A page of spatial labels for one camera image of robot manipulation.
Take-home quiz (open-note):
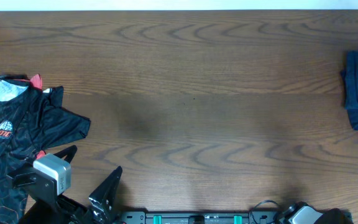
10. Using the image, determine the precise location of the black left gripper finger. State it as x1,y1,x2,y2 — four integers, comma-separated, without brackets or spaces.
54,145,78,164
89,166,122,224

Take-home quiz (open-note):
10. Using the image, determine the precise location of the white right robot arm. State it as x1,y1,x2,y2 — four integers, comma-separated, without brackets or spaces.
274,202,354,224

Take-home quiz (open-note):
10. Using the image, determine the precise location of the black orange patterned t-shirt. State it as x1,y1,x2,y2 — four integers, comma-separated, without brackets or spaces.
0,75,91,223

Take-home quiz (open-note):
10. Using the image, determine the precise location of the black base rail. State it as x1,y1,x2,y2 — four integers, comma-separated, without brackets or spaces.
114,200,287,224

